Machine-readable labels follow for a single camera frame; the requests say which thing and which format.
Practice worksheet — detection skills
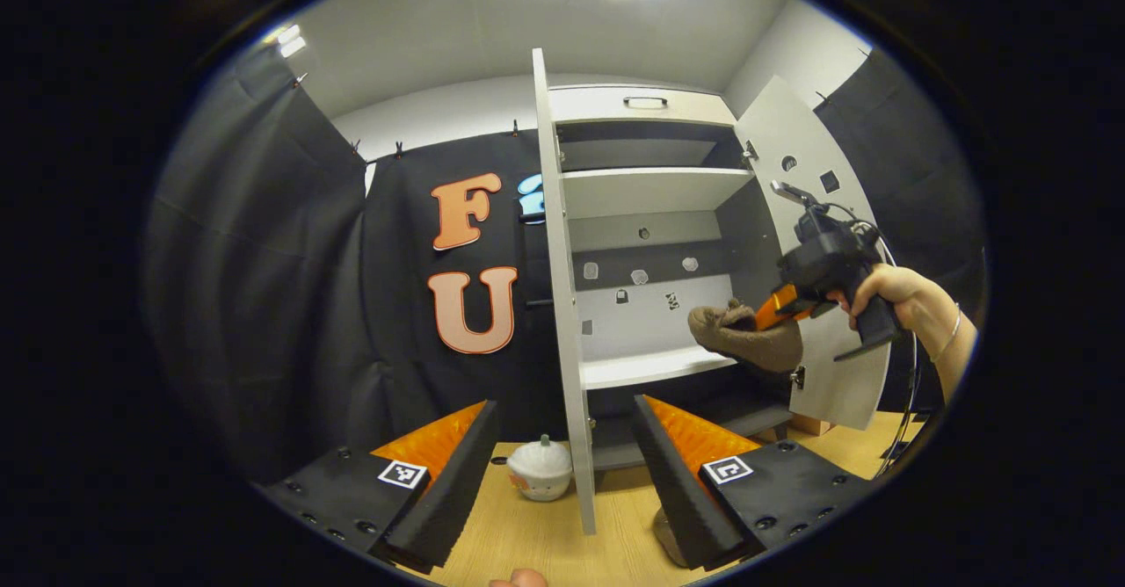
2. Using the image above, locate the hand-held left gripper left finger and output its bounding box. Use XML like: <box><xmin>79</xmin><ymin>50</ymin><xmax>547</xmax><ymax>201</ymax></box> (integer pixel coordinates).
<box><xmin>255</xmin><ymin>400</ymin><xmax>500</xmax><ymax>575</ymax></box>

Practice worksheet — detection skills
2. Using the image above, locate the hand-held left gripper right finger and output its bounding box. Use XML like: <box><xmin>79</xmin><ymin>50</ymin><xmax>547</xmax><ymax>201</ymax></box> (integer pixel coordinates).
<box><xmin>633</xmin><ymin>394</ymin><xmax>875</xmax><ymax>572</ymax></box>

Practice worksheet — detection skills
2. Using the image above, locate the white shoe cabinet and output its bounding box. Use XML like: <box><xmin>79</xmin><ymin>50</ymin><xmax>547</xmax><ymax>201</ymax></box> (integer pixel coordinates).
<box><xmin>545</xmin><ymin>84</ymin><xmax>796</xmax><ymax>474</ymax></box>

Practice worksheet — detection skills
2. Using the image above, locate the white cabinet drawer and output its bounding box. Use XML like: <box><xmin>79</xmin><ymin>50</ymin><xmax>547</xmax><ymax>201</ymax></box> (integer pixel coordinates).
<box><xmin>549</xmin><ymin>86</ymin><xmax>737</xmax><ymax>127</ymax></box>

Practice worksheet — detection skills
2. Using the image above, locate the small ceiling light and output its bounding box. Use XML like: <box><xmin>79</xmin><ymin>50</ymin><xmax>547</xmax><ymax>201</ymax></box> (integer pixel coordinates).
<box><xmin>264</xmin><ymin>23</ymin><xmax>307</xmax><ymax>59</ymax></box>

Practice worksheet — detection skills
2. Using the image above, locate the thin wrist bracelet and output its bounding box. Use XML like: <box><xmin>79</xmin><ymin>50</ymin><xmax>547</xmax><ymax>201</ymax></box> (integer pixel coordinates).
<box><xmin>930</xmin><ymin>301</ymin><xmax>963</xmax><ymax>364</ymax></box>

